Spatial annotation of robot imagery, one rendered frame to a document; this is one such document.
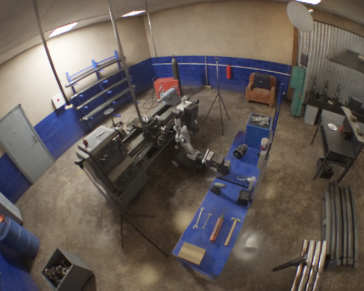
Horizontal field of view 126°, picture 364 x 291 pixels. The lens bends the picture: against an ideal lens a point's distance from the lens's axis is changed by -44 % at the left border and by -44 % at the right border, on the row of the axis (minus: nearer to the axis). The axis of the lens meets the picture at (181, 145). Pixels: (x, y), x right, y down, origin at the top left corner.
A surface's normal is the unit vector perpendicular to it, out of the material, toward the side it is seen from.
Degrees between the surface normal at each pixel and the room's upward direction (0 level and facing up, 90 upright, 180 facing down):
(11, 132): 90
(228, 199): 0
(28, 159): 90
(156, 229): 0
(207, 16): 90
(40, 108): 90
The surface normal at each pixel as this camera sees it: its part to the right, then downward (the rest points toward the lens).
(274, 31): -0.50, 0.62
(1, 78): 0.86, 0.25
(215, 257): -0.14, -0.75
